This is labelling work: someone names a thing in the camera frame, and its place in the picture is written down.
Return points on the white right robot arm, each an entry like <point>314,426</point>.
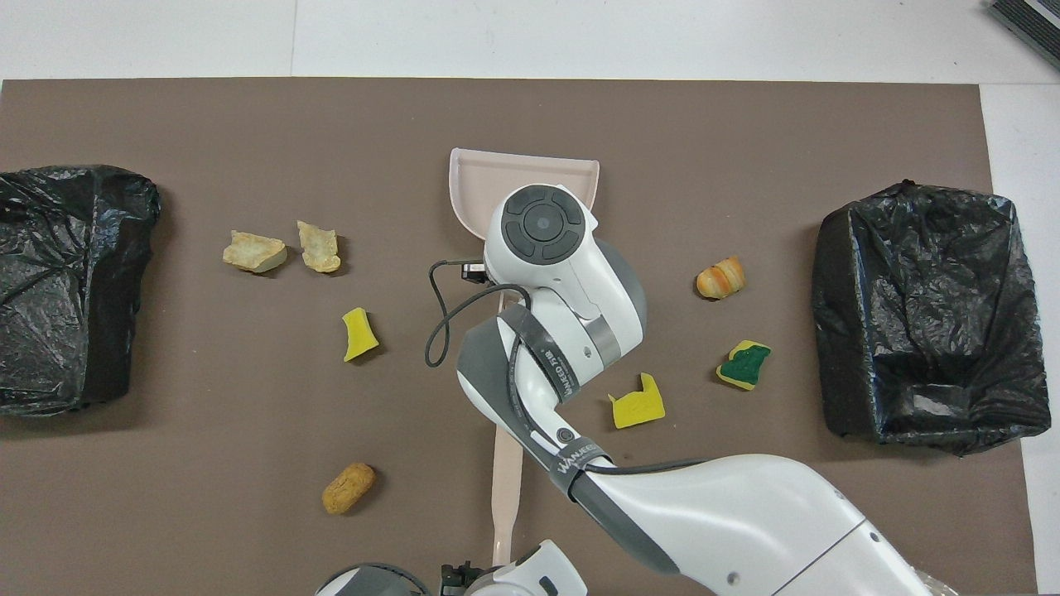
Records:
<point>745,513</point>

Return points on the orange striped toy croissant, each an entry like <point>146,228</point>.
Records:
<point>720,277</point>

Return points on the beige plastic dustpan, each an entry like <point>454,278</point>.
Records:
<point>513,182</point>

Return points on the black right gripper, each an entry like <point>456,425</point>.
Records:
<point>474,273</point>

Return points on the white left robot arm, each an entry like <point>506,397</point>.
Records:
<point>538,575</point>

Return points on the brown oval bread roll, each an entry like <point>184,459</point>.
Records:
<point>349,487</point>

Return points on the notched yellow sponge piece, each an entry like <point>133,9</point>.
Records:
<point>637,406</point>

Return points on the brown table mat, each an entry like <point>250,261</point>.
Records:
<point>248,149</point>

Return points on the small yellow sponge piece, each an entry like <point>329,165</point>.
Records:
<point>359,334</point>

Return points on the green and yellow sponge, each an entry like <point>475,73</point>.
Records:
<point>744,364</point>

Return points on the pale croissant half piece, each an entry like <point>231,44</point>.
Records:
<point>255,252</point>
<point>320,247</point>

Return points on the dark ribbed device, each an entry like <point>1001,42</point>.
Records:
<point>1031,21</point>

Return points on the beige hand brush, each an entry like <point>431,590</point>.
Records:
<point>507,472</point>

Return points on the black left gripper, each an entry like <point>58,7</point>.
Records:
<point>457,579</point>

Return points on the bin with black bag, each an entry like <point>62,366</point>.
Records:
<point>66,290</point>
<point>927,331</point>

